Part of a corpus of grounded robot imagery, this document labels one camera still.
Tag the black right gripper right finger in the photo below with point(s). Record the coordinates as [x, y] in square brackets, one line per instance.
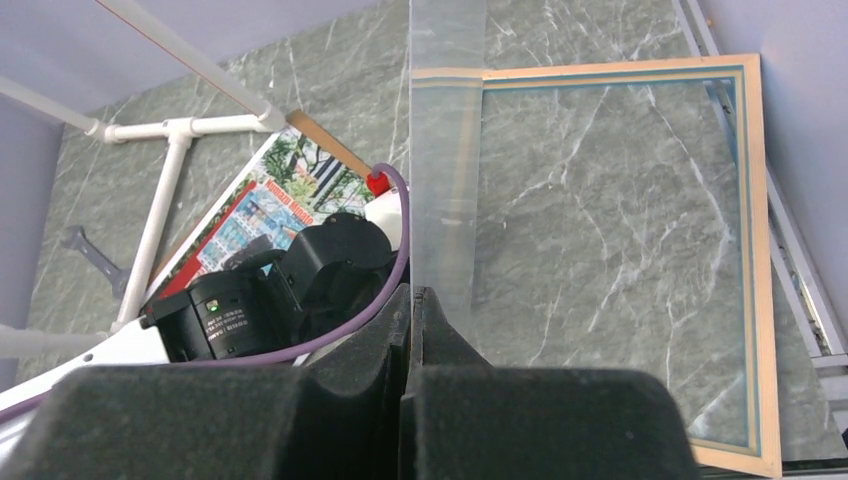
[463, 418]

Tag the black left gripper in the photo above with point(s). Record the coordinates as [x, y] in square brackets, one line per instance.
[328, 275]

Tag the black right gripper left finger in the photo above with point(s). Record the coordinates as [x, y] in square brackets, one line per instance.
[334, 419]

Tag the wooden picture frame with glass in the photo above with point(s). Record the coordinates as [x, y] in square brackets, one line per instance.
[588, 193]

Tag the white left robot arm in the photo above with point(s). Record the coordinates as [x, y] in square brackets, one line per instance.
[215, 321]

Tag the grey metal wrench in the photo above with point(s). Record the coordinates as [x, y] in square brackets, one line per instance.
[75, 239]

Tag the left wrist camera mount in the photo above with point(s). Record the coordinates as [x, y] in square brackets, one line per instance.
[384, 210]

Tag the wooden frame backing board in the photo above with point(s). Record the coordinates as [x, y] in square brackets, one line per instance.
[331, 146]

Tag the aluminium rail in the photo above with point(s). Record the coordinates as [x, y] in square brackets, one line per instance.
[812, 356]

